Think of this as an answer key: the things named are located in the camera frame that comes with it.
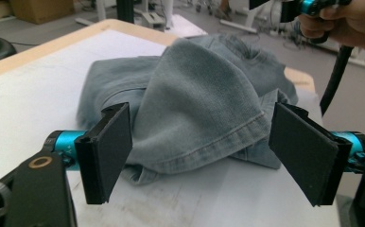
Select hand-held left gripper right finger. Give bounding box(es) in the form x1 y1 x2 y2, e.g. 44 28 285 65
268 101 365 207

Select black metal stand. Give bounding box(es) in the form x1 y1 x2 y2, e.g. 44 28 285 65
115 0 135 25

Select light blue denim pants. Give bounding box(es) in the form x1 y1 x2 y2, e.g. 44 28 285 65
76 33 299 186

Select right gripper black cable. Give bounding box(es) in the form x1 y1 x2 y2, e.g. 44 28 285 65
319 45 355 117

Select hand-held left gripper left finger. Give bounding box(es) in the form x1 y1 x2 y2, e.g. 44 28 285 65
44 101 133 205

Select cardboard box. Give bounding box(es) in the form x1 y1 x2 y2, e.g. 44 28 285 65
9 0 76 26

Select white desk frame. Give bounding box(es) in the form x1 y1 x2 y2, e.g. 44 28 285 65
75 0 175 30

